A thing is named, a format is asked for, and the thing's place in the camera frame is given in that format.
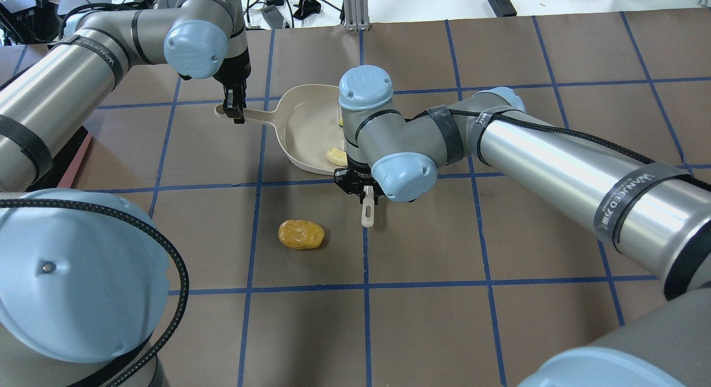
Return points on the brown potato-like lump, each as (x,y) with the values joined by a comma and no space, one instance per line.
(301,234)

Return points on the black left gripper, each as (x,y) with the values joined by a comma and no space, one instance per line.
(238,70)

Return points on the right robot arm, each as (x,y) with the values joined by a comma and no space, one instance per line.
(653,213)

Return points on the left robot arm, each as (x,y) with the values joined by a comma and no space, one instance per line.
(91,290)

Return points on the aluminium frame post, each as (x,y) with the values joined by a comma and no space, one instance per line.
(355,15)

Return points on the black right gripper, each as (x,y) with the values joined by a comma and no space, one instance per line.
(354,182)

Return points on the black power adapter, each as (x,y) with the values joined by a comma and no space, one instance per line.
(502,8)

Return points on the beige plastic dustpan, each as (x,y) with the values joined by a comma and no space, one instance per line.
(304,122)

